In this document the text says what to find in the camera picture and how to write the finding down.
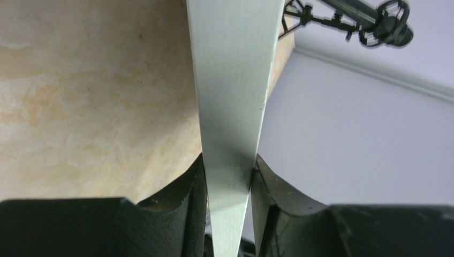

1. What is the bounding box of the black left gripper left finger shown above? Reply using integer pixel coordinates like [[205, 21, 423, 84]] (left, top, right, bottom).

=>
[[1, 156, 207, 256]]

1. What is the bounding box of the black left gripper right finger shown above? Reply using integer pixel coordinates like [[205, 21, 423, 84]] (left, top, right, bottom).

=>
[[251, 157, 453, 256]]

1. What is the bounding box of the white picture frame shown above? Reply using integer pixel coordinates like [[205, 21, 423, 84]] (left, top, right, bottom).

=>
[[187, 1, 284, 256]]

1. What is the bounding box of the black mini tripod stand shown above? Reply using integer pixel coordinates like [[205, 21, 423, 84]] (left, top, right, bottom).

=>
[[278, 0, 360, 42]]

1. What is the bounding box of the black shotgun microphone orange tip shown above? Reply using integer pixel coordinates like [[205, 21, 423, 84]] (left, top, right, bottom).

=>
[[323, 1, 414, 48]]

